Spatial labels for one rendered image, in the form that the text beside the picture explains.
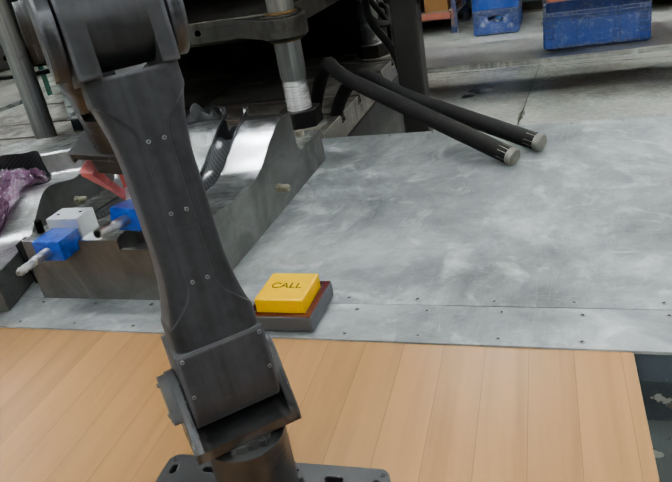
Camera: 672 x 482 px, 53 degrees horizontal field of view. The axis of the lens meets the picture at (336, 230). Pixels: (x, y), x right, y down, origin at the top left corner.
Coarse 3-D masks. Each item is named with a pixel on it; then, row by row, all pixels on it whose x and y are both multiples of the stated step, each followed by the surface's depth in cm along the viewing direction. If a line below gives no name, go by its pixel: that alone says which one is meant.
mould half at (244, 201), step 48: (192, 144) 109; (240, 144) 106; (288, 144) 112; (240, 192) 96; (288, 192) 111; (96, 240) 87; (240, 240) 95; (48, 288) 94; (96, 288) 91; (144, 288) 88
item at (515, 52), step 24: (432, 48) 473; (456, 48) 462; (480, 48) 451; (504, 48) 439; (528, 48) 428; (576, 48) 407; (600, 48) 397; (624, 48) 387; (648, 48) 381; (432, 72) 422
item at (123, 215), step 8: (128, 192) 84; (128, 200) 83; (112, 208) 80; (120, 208) 80; (128, 208) 80; (112, 216) 81; (120, 216) 80; (128, 216) 80; (136, 216) 80; (104, 224) 77; (112, 224) 77; (120, 224) 78; (128, 224) 80; (136, 224) 80; (96, 232) 76; (104, 232) 75
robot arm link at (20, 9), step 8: (16, 8) 63; (24, 8) 63; (16, 16) 64; (24, 16) 64; (24, 24) 64; (32, 24) 64; (24, 32) 64; (32, 32) 64; (32, 40) 65; (40, 48) 66; (40, 56) 66
